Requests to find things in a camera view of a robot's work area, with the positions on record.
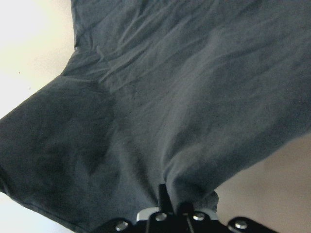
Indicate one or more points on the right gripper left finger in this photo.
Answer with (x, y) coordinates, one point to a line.
(164, 201)

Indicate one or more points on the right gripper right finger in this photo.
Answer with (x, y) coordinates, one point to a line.
(185, 209)

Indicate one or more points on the black t-shirt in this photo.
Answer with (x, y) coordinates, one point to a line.
(182, 92)

